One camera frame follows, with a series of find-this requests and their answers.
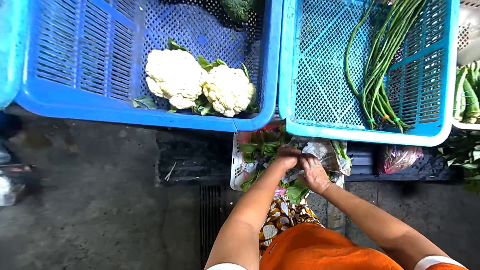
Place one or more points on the person's left hand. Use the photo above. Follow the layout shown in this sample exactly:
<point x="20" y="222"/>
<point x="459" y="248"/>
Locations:
<point x="287" y="158"/>

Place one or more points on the person's right hand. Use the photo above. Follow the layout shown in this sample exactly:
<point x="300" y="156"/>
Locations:
<point x="316" y="178"/>

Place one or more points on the person's right fingers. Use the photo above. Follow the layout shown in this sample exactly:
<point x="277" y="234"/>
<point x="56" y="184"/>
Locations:
<point x="309" y="161"/>

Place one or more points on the person's left fingers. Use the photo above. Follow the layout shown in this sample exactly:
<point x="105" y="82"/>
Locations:
<point x="294" y="151"/>

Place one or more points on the printed newspaper sheet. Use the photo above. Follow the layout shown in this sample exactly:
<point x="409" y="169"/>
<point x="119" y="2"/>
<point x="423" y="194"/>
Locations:
<point x="324" y="152"/>

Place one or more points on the person's right forearm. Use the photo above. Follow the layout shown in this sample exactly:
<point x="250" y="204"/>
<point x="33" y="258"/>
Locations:
<point x="369" y="213"/>

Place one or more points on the person's left forearm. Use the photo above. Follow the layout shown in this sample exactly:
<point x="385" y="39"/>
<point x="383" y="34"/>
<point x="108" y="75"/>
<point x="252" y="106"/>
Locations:
<point x="258" y="195"/>

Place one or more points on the thin teal rubber band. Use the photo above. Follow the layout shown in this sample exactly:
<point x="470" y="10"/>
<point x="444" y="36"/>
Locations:
<point x="312" y="166"/>

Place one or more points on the pile of leafy greens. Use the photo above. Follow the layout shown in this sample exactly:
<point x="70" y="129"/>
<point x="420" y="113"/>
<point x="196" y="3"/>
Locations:
<point x="268" y="147"/>

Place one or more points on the light blue plastic basket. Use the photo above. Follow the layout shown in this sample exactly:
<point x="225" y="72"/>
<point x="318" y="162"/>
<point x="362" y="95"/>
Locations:
<point x="318" y="129"/>

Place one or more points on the person's legs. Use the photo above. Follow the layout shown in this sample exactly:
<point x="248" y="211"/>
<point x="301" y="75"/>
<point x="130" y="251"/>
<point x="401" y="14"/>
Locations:
<point x="275" y="221"/>

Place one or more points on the person's body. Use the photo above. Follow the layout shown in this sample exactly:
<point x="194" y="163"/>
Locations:
<point x="318" y="249"/>

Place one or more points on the white cauliflower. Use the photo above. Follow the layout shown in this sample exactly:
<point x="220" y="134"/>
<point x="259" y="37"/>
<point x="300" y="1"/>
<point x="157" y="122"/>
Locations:
<point x="228" y="90"/>
<point x="174" y="77"/>

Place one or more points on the black low bench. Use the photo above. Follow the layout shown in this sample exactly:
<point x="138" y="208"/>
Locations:
<point x="195" y="155"/>

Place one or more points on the floor drain grate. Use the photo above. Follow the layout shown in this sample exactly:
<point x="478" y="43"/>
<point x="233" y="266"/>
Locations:
<point x="210" y="221"/>

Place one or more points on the bundle of long beans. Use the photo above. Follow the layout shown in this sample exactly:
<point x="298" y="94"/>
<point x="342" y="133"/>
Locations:
<point x="382" y="62"/>

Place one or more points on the thin pale twig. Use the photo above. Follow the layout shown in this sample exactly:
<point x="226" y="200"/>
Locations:
<point x="170" y="171"/>

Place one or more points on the dark green broccoli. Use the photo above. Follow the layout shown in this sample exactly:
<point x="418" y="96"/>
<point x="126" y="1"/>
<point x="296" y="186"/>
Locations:
<point x="237" y="9"/>

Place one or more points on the bunch of dark green leaves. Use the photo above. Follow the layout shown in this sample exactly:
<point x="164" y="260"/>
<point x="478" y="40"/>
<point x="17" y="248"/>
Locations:
<point x="465" y="150"/>

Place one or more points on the loose green leaf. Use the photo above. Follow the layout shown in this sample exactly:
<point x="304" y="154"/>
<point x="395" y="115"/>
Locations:
<point x="145" y="102"/>

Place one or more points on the white plastic basket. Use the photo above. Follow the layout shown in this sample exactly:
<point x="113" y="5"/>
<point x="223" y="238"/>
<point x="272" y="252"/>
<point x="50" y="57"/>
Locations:
<point x="468" y="125"/>

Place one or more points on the pile of green ridged vegetables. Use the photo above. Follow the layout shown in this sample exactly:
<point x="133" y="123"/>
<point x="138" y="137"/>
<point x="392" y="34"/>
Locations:
<point x="470" y="101"/>

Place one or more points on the dark blue plastic basket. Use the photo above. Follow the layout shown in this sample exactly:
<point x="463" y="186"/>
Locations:
<point x="112" y="108"/>

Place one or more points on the white plastic bag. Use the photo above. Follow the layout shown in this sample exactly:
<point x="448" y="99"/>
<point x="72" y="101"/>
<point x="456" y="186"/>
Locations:
<point x="5" y="189"/>

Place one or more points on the turquoise plastic basket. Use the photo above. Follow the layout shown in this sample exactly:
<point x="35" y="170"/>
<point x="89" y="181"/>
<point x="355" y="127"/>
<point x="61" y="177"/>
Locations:
<point x="9" y="56"/>

